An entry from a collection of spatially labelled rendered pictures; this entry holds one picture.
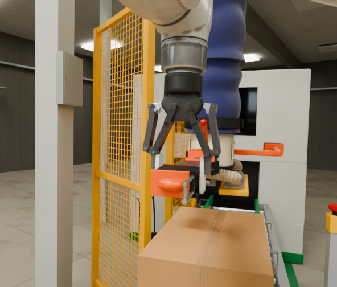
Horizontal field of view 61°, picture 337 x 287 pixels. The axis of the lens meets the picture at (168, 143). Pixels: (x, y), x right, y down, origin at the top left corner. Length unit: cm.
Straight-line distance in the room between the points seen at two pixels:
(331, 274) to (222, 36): 105
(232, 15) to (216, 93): 28
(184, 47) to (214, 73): 53
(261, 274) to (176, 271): 24
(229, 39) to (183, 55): 57
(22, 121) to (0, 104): 77
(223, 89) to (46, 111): 112
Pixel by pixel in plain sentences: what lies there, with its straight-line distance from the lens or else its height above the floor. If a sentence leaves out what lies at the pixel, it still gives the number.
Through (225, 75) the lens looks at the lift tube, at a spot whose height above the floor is 154.
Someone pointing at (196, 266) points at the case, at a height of 94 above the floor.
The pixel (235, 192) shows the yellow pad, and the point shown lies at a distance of 100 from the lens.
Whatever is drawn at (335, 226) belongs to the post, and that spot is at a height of 96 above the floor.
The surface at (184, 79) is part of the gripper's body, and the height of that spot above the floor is 143.
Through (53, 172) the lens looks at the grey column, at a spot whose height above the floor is 107.
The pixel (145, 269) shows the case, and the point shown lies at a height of 91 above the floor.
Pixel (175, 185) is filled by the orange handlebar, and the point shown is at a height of 124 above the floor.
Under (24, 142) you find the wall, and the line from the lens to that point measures 969.
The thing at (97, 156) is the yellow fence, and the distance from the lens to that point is 228.
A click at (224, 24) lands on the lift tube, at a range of 109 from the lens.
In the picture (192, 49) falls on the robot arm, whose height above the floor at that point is 148.
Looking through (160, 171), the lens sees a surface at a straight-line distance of 53.
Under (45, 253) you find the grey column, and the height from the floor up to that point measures 58.
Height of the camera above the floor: 134
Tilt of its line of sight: 3 degrees down
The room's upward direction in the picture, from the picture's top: 1 degrees clockwise
